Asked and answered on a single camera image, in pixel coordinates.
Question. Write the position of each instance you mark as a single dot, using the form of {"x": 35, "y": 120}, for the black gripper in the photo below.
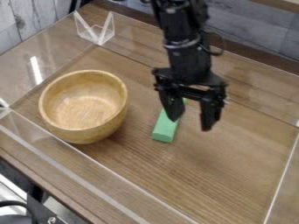
{"x": 189, "y": 78}

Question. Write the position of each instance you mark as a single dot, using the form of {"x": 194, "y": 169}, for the green rectangular block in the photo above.
{"x": 165, "y": 128}

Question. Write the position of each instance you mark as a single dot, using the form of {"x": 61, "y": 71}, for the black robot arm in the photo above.
{"x": 182, "y": 19}

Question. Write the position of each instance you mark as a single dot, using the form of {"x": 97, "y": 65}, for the wooden bowl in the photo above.
{"x": 84, "y": 106}

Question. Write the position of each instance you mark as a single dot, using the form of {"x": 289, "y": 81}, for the clear acrylic enclosure wall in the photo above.
{"x": 212, "y": 177}

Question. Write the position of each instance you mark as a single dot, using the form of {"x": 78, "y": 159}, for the clear acrylic corner bracket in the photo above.
{"x": 98, "y": 34}

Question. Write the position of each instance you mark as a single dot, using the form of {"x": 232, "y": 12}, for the black metal bracket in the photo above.
{"x": 41, "y": 213}

